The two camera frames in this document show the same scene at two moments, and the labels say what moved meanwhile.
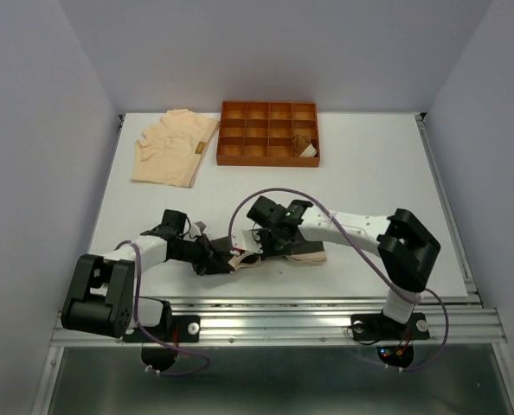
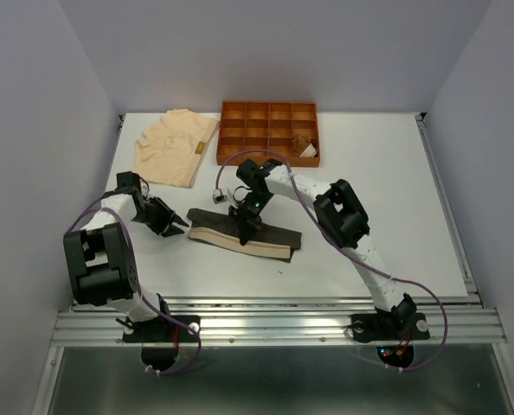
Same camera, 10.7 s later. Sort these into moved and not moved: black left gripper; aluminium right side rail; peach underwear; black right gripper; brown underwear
Moved: black right gripper; black left gripper
Not moved: aluminium right side rail; brown underwear; peach underwear
